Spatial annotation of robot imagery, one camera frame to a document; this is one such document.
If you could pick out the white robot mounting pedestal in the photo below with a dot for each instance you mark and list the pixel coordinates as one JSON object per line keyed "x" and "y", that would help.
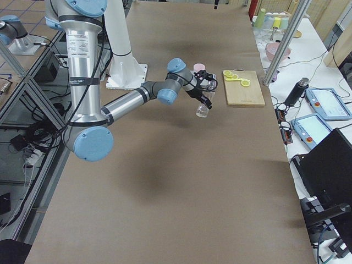
{"x": 125, "y": 72}

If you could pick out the green cup lying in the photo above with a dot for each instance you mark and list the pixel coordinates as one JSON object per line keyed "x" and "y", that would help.
{"x": 260, "y": 18}

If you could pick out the blue teach pendant far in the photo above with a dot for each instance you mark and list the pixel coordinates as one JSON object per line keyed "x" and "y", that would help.
{"x": 327, "y": 104}

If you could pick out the pink bowl with ice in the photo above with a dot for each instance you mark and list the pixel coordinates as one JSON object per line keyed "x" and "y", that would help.
{"x": 271, "y": 50}

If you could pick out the blue teach pendant near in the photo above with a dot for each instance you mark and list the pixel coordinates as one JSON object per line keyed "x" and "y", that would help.
{"x": 311, "y": 129}

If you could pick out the yellow cup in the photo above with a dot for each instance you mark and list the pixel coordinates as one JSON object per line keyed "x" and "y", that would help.
{"x": 276, "y": 23}

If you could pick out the pink plastic cup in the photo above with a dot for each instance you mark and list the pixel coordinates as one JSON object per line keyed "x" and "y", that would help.
{"x": 198, "y": 67}

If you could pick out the blue teach pendant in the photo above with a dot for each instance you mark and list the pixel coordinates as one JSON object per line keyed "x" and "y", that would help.
{"x": 311, "y": 129}
{"x": 327, "y": 104}

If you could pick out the black power strip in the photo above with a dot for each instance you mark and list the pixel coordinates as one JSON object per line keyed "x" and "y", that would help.
{"x": 285, "y": 127}

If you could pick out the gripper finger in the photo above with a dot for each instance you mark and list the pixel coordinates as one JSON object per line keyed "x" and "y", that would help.
{"x": 205, "y": 101}

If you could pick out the aluminium frame post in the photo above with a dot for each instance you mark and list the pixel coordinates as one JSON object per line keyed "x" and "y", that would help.
{"x": 296, "y": 19}

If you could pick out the lemon slice far end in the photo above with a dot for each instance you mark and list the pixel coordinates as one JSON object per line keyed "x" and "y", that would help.
{"x": 226, "y": 72}

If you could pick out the clear glass sauce dispenser bottle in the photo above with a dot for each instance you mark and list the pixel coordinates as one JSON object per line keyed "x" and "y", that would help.
{"x": 202, "y": 110}

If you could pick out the bamboo cutting board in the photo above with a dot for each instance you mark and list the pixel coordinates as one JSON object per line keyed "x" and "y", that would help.
{"x": 237, "y": 95}

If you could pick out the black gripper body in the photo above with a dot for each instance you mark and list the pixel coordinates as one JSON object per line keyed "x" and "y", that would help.
{"x": 196, "y": 92}

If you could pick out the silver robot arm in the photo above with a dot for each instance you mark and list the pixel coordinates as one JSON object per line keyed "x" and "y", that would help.
{"x": 86, "y": 132}

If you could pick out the black water bottle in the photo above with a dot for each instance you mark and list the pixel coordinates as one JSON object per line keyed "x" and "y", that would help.
{"x": 296, "y": 92}

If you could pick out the lemon slice near handle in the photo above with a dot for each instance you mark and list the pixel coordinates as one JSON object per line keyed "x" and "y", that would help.
{"x": 245, "y": 83}

